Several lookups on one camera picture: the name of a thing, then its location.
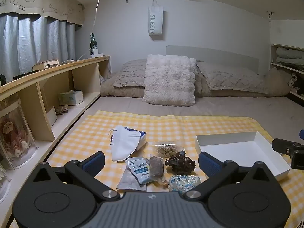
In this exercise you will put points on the small beige quilted pillow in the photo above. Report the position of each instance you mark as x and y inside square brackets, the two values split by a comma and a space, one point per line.
[130, 74]

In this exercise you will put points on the beige box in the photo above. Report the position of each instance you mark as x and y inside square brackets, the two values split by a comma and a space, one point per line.
[45, 65]

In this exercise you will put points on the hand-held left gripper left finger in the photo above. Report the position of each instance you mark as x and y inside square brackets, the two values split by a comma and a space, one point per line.
[95, 162]

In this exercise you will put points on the green glass bottle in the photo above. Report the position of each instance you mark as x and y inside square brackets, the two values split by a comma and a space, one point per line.
[93, 43]

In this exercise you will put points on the blue floral tissue pack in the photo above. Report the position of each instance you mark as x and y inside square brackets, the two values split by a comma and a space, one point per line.
[142, 138]

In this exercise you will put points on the large beige quilted pillow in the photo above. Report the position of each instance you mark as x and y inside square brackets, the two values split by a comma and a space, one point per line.
[228, 77]

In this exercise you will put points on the dark patterned plush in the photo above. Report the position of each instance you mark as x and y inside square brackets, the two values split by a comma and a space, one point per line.
[295, 82]

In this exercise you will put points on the beige printed valance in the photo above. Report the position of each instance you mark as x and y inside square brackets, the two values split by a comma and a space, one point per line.
[35, 2]

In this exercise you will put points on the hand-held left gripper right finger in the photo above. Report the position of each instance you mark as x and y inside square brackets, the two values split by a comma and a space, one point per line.
[209, 163]

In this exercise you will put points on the white wall shelf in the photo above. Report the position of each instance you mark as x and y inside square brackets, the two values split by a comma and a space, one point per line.
[273, 57]

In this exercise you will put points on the folded pale blankets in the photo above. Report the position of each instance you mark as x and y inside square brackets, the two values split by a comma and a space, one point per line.
[289, 55]

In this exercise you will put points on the white hanging bag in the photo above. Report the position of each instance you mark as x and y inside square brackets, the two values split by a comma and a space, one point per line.
[155, 21]

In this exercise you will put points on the clear bag of rubber bands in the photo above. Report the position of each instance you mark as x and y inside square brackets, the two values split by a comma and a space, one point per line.
[167, 150]

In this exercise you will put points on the white cardboard box tray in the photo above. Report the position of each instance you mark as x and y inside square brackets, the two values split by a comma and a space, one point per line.
[239, 152]

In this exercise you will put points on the silver foil packet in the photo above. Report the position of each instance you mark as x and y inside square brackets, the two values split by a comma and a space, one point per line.
[125, 182]

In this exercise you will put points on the green tissue box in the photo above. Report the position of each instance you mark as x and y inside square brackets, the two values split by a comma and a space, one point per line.
[71, 97]

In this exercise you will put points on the brown snack packet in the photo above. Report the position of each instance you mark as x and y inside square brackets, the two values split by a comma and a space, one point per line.
[156, 167]

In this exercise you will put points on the doll in clear case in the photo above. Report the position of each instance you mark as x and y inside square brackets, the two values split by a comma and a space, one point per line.
[14, 135]

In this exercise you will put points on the grey bed mattress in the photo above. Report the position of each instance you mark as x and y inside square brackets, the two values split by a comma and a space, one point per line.
[225, 108]

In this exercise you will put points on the small white box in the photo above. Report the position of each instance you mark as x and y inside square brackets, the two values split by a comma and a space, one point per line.
[97, 53]

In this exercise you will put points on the grey headboard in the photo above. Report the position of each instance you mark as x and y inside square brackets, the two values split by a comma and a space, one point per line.
[213, 55]

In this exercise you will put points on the wooden bedside shelf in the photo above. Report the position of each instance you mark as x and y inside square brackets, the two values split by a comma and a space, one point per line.
[42, 92]

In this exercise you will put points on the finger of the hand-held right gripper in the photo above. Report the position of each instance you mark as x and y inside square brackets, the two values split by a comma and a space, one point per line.
[302, 134]
[287, 147]

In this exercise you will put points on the white and blue sachet packet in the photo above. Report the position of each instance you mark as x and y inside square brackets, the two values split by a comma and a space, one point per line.
[139, 171]

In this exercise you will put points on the grey curtain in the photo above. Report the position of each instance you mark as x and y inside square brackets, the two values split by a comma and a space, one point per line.
[30, 40]

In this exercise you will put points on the fluffy white pillow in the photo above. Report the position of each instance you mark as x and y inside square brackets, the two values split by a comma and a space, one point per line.
[168, 80]

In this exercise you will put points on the white face mask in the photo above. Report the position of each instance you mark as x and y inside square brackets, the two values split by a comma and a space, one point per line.
[123, 144]

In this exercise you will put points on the dark brown scrunchie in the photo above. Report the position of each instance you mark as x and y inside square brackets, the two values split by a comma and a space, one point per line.
[180, 163]

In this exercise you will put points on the white card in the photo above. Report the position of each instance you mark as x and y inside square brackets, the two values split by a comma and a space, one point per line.
[51, 117]

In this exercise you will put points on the yellow checked cloth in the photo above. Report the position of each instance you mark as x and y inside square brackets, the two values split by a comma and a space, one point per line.
[166, 128]

